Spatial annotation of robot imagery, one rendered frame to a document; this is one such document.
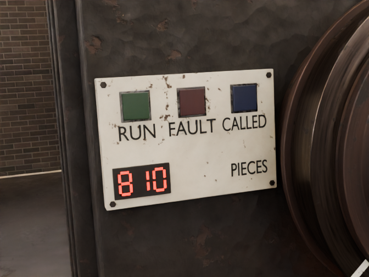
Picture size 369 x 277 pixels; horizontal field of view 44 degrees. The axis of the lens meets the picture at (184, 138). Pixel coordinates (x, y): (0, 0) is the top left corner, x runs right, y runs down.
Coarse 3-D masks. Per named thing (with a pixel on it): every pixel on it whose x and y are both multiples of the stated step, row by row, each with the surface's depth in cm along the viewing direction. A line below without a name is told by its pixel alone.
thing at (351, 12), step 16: (368, 0) 64; (352, 16) 63; (336, 32) 63; (320, 48) 62; (304, 64) 63; (304, 80) 62; (288, 96) 71; (288, 112) 62; (288, 128) 62; (288, 144) 63; (288, 160) 63; (288, 176) 63; (288, 192) 63; (304, 224) 65; (304, 240) 66; (320, 256) 66; (336, 272) 67
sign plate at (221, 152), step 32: (96, 96) 62; (160, 96) 64; (224, 96) 66; (256, 96) 68; (128, 128) 63; (160, 128) 64; (192, 128) 65; (224, 128) 67; (256, 128) 68; (128, 160) 63; (160, 160) 65; (192, 160) 66; (224, 160) 67; (256, 160) 69; (128, 192) 63; (160, 192) 65; (192, 192) 67; (224, 192) 68
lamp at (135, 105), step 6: (126, 96) 62; (132, 96) 62; (138, 96) 62; (144, 96) 62; (126, 102) 62; (132, 102) 62; (138, 102) 62; (144, 102) 62; (126, 108) 62; (132, 108) 62; (138, 108) 62; (144, 108) 63; (126, 114) 62; (132, 114) 62; (138, 114) 62; (144, 114) 63
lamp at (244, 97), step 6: (234, 90) 66; (240, 90) 66; (246, 90) 67; (252, 90) 67; (234, 96) 66; (240, 96) 66; (246, 96) 67; (252, 96) 67; (234, 102) 66; (240, 102) 67; (246, 102) 67; (252, 102) 67; (234, 108) 66; (240, 108) 67; (246, 108) 67; (252, 108) 67
